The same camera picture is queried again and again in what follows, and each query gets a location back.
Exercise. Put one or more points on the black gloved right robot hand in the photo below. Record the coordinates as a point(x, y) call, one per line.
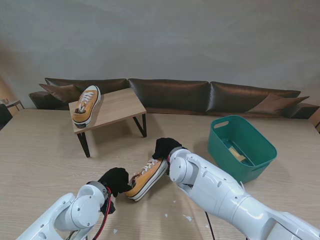
point(165, 147)

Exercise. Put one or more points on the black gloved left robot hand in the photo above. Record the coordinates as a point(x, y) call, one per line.
point(116, 181)

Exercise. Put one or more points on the yellow canvas sneaker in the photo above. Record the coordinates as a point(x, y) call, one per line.
point(147, 177)
point(85, 107)

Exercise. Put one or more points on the wooden brush yellow bristles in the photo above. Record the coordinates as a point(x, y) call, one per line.
point(237, 153)

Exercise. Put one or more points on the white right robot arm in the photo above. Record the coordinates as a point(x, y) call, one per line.
point(225, 190)

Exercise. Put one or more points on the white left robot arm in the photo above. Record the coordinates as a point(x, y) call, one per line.
point(70, 212)

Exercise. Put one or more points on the brown leather sofa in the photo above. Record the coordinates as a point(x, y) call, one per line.
point(170, 95)

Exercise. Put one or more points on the green plastic basin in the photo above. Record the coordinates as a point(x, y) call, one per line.
point(217, 140)

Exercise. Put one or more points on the small wooden black-legged stand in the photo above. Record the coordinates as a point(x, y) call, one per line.
point(117, 107)

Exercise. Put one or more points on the brown leather throw pillow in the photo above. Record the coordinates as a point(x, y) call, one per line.
point(60, 91)
point(272, 103)

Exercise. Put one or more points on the wooden side table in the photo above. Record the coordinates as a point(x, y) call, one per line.
point(13, 102)

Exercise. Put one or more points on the dark chair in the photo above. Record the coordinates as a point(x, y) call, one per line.
point(3, 117)

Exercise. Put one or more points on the light wooden cabinet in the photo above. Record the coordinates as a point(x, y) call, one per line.
point(317, 123)

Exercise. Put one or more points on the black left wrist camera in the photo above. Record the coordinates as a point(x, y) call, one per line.
point(112, 208)

